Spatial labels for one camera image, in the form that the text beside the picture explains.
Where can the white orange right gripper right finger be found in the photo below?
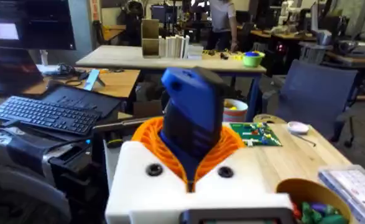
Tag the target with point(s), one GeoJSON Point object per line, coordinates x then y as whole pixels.
{"type": "Point", "coordinates": [241, 174]}

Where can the white orange right gripper left finger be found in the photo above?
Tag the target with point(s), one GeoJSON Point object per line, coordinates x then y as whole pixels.
{"type": "Point", "coordinates": [138, 174]}

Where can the blue electric screwdriver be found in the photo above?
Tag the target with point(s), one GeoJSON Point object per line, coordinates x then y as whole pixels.
{"type": "Point", "coordinates": [194, 115]}

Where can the white bucket with toys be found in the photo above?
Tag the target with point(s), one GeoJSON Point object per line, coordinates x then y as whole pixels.
{"type": "Point", "coordinates": [235, 111]}

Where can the cardboard box holder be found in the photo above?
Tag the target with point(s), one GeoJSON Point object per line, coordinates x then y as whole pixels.
{"type": "Point", "coordinates": [150, 39]}

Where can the green board with toy blocks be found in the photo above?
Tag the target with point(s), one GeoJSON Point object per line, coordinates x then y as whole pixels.
{"type": "Point", "coordinates": [256, 134]}

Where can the tan tape roll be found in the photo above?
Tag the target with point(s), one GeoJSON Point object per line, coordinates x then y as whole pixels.
{"type": "Point", "coordinates": [267, 118]}

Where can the thin metal hex key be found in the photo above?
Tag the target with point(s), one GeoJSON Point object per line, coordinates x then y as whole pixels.
{"type": "Point", "coordinates": [305, 139]}

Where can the white round lid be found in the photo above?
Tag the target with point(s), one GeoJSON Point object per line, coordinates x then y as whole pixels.
{"type": "Point", "coordinates": [298, 127]}

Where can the tan tub with toys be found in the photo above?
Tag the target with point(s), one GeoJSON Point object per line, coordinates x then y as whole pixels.
{"type": "Point", "coordinates": [316, 202]}

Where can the black laptop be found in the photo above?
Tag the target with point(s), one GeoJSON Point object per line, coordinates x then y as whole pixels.
{"type": "Point", "coordinates": [82, 100]}

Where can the brown wooden desk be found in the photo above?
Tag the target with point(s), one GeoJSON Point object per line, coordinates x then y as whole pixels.
{"type": "Point", "coordinates": [120, 82]}

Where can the phone on stand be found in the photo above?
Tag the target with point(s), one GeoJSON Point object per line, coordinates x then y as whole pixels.
{"type": "Point", "coordinates": [92, 79]}

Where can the black keyboard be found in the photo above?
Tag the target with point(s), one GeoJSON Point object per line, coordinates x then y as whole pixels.
{"type": "Point", "coordinates": [45, 115]}

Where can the blue-grey office chair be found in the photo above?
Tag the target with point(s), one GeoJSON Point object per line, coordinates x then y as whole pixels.
{"type": "Point", "coordinates": [317, 93]}

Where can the clear plastic box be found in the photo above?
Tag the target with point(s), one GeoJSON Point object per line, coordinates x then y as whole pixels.
{"type": "Point", "coordinates": [353, 189]}

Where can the green bowl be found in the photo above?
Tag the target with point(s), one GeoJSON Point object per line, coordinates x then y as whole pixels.
{"type": "Point", "coordinates": [253, 59]}

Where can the pale wooden workbench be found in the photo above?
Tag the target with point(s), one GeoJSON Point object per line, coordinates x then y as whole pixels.
{"type": "Point", "coordinates": [126, 57]}

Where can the person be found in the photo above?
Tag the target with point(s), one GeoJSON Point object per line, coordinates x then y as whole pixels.
{"type": "Point", "coordinates": [222, 21]}

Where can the black monitor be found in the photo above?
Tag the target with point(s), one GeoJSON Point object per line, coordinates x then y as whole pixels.
{"type": "Point", "coordinates": [30, 23]}

